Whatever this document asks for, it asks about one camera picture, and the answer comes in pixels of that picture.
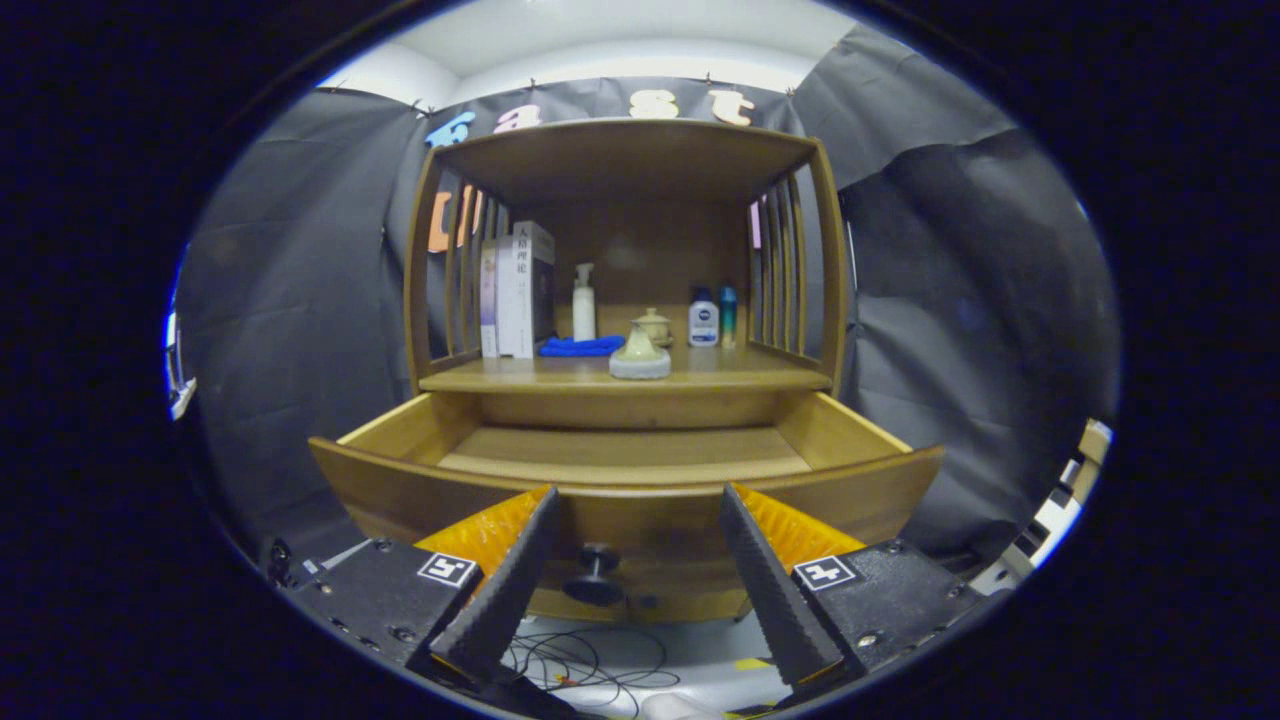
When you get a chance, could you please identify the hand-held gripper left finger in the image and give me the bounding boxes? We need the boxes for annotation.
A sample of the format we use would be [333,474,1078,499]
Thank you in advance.
[280,485,562,687]

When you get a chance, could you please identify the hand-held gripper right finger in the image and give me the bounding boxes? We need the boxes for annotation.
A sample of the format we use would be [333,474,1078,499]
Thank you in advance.
[720,483,1004,689]

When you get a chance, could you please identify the wooden drawer with black knob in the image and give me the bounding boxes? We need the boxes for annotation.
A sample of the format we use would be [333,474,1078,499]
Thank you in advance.
[308,390,946,624]

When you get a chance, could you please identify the wooden countertop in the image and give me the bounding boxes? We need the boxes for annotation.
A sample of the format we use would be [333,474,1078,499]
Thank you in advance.
[418,345,834,395]

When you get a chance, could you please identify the wooden cabinet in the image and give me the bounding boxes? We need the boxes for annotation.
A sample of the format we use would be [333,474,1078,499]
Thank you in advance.
[403,118,851,433]

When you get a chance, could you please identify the blue folded cloth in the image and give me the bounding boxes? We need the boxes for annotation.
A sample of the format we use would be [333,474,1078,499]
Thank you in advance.
[538,335,627,358]

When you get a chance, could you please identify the white lotion bottle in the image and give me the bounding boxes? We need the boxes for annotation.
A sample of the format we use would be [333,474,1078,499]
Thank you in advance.
[688,288,720,348]

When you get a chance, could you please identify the white pump bottle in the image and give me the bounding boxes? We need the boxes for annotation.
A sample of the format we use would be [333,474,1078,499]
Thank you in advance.
[572,263,597,342]

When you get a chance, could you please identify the white furniture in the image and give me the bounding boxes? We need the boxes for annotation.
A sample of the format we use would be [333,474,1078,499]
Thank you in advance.
[970,460,1087,596]

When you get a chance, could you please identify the thin pale purple book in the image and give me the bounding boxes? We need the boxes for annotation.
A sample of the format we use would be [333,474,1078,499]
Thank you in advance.
[480,238,500,358]

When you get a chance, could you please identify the thick white book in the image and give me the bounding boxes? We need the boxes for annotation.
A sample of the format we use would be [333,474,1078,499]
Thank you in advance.
[497,221,557,359]

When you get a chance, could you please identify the beige lidded teacup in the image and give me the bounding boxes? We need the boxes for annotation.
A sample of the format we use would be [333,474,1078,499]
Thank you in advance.
[630,307,675,348]

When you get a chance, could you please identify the black backdrop cloth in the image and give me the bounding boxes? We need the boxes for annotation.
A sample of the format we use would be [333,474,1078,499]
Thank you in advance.
[175,25,1121,578]

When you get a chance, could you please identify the cardboard box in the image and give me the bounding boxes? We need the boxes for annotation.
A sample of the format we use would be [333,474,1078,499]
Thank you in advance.
[1075,418,1114,467]

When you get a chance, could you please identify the white and blue equipment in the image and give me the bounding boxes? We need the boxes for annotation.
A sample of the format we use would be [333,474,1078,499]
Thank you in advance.
[165,310,198,421]

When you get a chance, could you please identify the thin black cables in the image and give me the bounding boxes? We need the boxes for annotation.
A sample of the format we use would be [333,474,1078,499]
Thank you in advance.
[500,628,683,720]

